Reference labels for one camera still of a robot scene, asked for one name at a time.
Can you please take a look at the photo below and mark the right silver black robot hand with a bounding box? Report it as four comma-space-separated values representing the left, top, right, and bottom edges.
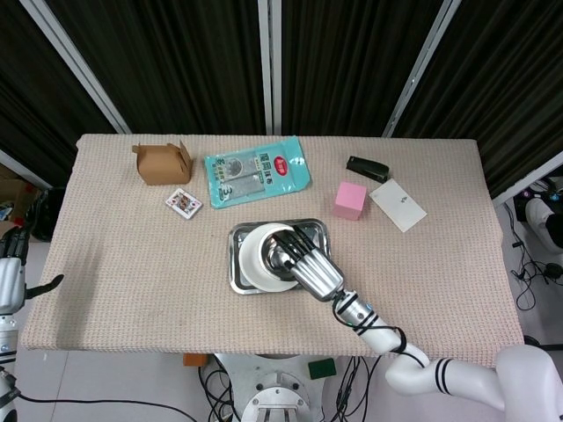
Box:
271, 227, 346, 303

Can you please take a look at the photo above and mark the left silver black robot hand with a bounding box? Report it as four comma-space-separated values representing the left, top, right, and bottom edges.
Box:
0, 227, 65, 315

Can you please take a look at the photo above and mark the white round plate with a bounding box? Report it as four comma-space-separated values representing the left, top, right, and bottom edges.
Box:
238, 222, 305, 294

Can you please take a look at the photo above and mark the white silver robot base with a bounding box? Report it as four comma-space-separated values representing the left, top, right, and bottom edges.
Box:
210, 353, 327, 422

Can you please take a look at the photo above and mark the rectangular metal tray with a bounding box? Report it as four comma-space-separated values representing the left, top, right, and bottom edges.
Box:
227, 217, 333, 295

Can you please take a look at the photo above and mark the pink cube block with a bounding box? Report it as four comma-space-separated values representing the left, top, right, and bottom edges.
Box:
332, 180, 369, 221

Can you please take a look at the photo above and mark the open cardboard carton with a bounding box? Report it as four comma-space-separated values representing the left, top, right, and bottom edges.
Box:
0, 164, 45, 234

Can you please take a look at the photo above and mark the small green block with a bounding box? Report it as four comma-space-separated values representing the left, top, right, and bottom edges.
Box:
307, 357, 338, 382

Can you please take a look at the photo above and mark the white envelope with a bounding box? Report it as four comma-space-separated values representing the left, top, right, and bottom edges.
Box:
368, 178, 428, 233

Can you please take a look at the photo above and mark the black stapler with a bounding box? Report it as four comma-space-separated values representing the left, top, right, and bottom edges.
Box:
345, 155, 391, 185

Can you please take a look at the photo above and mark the teal cleaning cloth package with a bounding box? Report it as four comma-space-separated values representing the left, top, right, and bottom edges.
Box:
203, 135, 314, 211

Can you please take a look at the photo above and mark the beige waffle tablecloth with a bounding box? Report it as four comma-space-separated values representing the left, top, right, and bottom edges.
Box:
24, 134, 525, 368

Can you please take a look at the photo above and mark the deck of playing cards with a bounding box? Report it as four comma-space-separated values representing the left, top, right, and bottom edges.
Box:
165, 187, 204, 220

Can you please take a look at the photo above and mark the brown cardboard gable box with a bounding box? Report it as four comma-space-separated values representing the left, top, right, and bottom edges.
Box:
132, 139, 194, 187

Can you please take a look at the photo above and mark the black curtain panel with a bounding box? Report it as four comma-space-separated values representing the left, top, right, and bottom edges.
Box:
0, 0, 121, 188
392, 0, 563, 200
46, 0, 267, 135
280, 0, 442, 137

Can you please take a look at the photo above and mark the white machine with black trim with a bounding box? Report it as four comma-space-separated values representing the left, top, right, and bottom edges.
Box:
522, 196, 563, 255

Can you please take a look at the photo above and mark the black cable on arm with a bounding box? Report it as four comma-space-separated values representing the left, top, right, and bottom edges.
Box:
332, 292, 431, 369

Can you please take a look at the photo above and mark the grey metal frame post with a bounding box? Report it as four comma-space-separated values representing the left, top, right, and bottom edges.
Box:
257, 0, 282, 135
381, 0, 463, 138
0, 148, 55, 191
491, 151, 563, 207
19, 0, 132, 135

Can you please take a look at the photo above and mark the black cable bundle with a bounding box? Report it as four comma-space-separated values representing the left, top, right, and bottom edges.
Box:
334, 354, 384, 422
197, 363, 247, 422

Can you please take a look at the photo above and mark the black floor cable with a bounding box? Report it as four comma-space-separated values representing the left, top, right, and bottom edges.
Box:
501, 201, 563, 314
16, 392, 208, 422

